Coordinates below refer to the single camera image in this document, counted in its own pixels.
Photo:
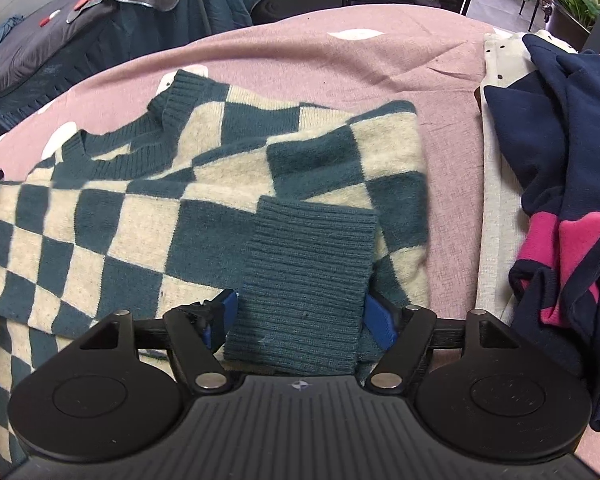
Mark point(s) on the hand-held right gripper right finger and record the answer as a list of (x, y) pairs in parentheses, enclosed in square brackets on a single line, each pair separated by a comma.
[(380, 320)]

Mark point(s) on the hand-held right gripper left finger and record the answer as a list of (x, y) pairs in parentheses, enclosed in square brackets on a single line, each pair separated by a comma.
[(227, 302)]

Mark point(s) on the teal and cream checkered sweater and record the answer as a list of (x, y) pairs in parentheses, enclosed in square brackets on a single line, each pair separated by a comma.
[(130, 220)]

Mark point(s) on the cream dotted cloth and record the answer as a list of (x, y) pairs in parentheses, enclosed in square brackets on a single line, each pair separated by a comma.
[(495, 210)]

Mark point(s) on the pink polka dot bedsheet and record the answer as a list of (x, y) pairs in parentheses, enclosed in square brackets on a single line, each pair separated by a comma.
[(380, 60)]

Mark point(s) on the navy and pink garment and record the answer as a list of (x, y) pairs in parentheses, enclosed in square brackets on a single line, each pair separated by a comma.
[(570, 135)]

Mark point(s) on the black round stool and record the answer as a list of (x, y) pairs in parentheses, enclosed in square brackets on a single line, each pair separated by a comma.
[(295, 5)]

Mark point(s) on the dark grey massage bed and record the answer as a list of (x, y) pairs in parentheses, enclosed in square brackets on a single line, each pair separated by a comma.
[(25, 55)]

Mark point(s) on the red and white marker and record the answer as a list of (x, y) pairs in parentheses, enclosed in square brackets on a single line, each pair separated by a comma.
[(50, 17)]

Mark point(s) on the denim blue cloth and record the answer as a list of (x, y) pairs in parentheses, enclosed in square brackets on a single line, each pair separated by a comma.
[(0, 35)]

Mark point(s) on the potted green plant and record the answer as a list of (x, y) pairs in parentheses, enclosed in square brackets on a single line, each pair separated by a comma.
[(575, 0)]

